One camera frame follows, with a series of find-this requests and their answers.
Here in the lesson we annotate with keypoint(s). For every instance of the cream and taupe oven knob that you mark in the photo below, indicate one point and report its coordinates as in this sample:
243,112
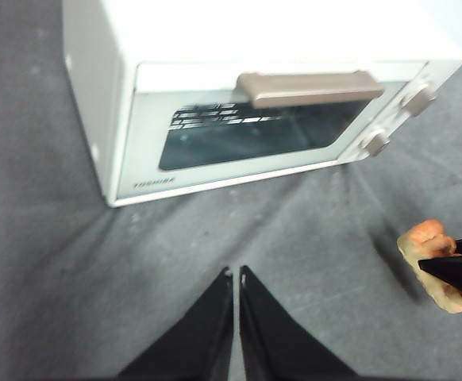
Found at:
375,143
418,99

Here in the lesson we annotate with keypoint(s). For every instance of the cream toaster oven body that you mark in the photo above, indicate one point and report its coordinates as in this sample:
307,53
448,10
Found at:
96,79

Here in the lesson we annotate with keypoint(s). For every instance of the round golden bread roll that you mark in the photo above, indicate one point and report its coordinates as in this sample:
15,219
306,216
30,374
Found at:
425,242

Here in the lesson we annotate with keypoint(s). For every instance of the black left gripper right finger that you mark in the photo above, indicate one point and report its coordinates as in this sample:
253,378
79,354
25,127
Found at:
274,341

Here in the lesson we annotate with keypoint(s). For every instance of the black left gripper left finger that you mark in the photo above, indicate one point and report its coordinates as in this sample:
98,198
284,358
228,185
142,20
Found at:
199,341

